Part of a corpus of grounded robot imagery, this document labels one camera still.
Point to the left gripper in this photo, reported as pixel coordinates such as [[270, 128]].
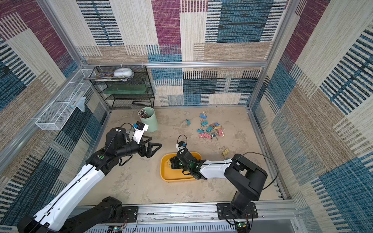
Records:
[[142, 152]]

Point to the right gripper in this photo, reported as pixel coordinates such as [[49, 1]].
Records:
[[176, 162]]

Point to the yellow storage tray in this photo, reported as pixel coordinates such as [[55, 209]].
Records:
[[171, 171]]

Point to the yellow binder clip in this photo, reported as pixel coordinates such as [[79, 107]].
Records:
[[225, 152]]

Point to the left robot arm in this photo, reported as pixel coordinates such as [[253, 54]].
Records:
[[55, 216]]

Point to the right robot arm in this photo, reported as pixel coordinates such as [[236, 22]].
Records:
[[246, 176]]

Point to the mint green pen cup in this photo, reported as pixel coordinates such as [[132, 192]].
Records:
[[151, 120]]

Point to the pens in cup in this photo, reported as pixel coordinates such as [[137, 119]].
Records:
[[143, 114]]

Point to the white round device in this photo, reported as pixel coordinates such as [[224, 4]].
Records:
[[124, 73]]

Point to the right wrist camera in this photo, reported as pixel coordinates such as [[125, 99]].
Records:
[[181, 145]]

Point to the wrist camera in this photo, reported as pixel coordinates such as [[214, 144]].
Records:
[[139, 129], [181, 145]]

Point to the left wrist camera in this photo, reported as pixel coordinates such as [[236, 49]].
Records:
[[139, 129]]

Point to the black wire shelf rack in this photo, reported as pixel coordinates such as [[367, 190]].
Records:
[[135, 93]]

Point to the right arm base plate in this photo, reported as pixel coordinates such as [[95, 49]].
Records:
[[227, 211]]

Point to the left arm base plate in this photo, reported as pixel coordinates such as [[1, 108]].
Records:
[[128, 214]]

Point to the white wire wall basket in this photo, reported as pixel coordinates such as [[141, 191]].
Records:
[[70, 97]]

